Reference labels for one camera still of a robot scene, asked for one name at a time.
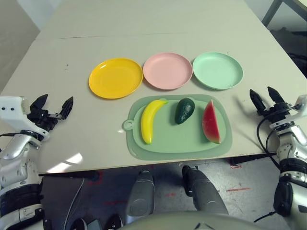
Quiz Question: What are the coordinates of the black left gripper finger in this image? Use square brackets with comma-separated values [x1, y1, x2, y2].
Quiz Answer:
[30, 94, 48, 113]
[59, 96, 74, 120]

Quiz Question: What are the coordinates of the grey right robot leg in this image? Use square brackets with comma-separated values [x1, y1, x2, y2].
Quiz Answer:
[182, 165, 228, 215]

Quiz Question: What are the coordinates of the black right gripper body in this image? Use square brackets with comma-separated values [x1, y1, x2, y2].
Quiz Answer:
[260, 103, 297, 123]

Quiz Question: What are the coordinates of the white floor cable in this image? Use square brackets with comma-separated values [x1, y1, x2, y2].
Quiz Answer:
[67, 178, 86, 230]

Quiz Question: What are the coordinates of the dark green toy avocado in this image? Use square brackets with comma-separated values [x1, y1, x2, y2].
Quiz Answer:
[174, 98, 195, 125]

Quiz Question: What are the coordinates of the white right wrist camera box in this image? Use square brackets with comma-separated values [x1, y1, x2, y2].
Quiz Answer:
[270, 94, 307, 130]

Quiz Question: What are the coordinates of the pink plastic plate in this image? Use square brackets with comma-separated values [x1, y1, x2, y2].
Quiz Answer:
[142, 53, 193, 91]

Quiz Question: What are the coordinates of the mint green plastic plate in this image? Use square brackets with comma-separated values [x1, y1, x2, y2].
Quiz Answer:
[192, 52, 244, 91]

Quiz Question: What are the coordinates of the grey robot torso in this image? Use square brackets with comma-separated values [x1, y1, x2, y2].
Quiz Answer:
[123, 209, 267, 230]

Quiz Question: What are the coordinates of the red toy watermelon slice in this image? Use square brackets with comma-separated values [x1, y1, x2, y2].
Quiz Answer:
[201, 100, 221, 144]

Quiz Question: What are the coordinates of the grey left robot leg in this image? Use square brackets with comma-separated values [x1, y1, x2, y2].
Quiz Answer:
[126, 170, 154, 223]

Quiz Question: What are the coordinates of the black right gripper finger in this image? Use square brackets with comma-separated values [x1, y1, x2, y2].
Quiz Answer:
[267, 86, 286, 105]
[249, 89, 267, 117]

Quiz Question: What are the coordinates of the yellow plastic plate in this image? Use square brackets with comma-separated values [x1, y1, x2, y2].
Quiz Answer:
[88, 57, 144, 100]

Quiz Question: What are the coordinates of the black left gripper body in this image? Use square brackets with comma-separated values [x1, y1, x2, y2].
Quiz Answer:
[27, 109, 65, 134]

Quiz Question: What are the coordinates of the grey robot leg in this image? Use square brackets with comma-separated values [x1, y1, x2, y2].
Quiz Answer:
[126, 170, 154, 223]
[182, 165, 228, 215]

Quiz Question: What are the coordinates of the beige table with black frame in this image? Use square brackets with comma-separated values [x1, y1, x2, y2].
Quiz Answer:
[261, 0, 307, 27]

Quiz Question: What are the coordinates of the yellow toy banana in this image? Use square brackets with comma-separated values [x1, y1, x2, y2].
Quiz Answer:
[140, 98, 169, 145]

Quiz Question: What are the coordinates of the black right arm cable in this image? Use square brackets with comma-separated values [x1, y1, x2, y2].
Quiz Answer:
[254, 115, 282, 222]

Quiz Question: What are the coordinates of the green silicone cutting mat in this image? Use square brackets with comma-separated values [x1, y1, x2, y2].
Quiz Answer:
[122, 93, 233, 161]

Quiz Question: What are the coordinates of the black table frame bar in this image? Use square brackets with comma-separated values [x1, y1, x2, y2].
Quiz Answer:
[229, 152, 279, 166]
[38, 171, 100, 182]

